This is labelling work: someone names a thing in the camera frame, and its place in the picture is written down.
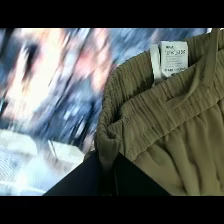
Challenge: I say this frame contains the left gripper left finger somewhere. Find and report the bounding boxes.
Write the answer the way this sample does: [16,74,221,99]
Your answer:
[43,150,115,197]

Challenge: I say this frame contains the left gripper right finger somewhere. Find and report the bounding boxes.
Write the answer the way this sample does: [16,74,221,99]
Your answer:
[114,151,172,197]

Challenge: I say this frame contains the olive brown pants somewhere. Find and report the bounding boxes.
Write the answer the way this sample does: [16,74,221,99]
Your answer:
[94,28,224,197]

